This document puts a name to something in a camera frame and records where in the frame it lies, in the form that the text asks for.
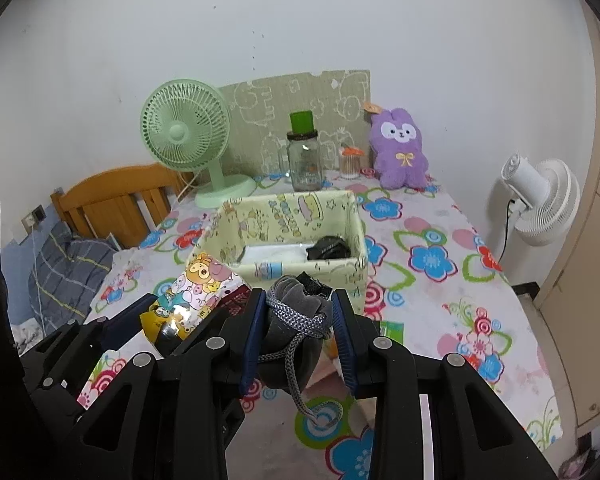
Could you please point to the black plastic bag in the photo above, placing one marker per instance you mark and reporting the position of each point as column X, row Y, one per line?
column 327, row 249

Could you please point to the cotton swab jar orange lid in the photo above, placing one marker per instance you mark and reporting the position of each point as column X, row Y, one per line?
column 350, row 165

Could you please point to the grey plaid pillow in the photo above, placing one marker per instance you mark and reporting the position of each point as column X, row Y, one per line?
column 65, row 265

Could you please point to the floral tablecloth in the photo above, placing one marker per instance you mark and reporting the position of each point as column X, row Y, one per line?
column 430, row 300

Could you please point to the orange green packet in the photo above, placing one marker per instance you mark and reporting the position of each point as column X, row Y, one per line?
column 331, row 347

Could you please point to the wooden bed headboard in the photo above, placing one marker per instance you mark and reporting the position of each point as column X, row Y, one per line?
column 105, row 205

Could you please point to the purple plush bunny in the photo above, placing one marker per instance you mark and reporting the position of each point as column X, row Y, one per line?
column 400, row 160

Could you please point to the beige wardrobe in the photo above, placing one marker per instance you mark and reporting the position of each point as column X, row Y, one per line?
column 595, row 260

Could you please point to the cartoon printed packet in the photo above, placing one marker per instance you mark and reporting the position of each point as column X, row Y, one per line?
column 205, row 280

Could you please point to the white tissue pack blue label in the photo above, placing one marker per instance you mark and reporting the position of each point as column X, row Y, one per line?
column 270, row 255

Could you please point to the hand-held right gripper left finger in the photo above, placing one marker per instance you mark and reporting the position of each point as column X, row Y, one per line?
column 252, row 340

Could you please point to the glass jar with green lid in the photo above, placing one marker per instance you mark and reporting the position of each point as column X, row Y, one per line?
column 305, row 165

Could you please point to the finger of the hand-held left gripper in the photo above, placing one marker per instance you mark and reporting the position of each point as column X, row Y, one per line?
column 60, row 365
column 125, row 325

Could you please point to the wall socket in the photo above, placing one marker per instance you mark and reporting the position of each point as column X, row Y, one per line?
column 34, row 216

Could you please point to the green desk fan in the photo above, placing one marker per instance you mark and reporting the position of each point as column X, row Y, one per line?
column 180, row 132

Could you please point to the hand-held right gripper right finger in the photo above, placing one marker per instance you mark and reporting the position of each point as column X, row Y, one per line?
column 342, row 340

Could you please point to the green tissue packet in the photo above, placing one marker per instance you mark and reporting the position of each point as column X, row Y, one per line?
column 392, row 331

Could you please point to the green printed cardboard sheet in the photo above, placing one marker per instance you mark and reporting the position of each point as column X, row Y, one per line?
column 260, row 110

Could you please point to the white standing fan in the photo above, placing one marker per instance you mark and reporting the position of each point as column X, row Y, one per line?
column 545, row 195

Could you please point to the yellow-green printed storage box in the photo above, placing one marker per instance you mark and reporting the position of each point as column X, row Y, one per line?
column 280, row 215

